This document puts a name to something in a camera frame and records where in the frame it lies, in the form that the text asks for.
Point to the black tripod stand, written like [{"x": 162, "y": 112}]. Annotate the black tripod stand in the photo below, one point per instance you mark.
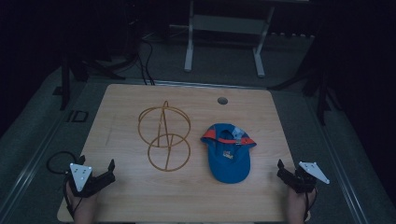
[
  {"x": 64, "y": 88},
  {"x": 321, "y": 102}
]

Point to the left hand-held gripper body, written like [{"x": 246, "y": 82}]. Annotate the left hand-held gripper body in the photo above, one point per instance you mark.
[{"x": 81, "y": 177}]

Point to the blue and orange cap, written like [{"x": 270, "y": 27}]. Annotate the blue and orange cap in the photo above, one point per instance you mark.
[{"x": 229, "y": 165}]

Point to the person's right hand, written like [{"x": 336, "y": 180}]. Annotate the person's right hand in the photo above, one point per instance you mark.
[{"x": 297, "y": 207}]

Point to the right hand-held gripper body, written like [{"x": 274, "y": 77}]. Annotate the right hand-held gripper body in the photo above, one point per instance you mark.
[{"x": 306, "y": 177}]

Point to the white metal stand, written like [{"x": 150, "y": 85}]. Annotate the white metal stand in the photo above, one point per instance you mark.
[{"x": 227, "y": 24}]

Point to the person's left hand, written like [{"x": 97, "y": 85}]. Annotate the person's left hand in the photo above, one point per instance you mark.
[{"x": 84, "y": 208}]

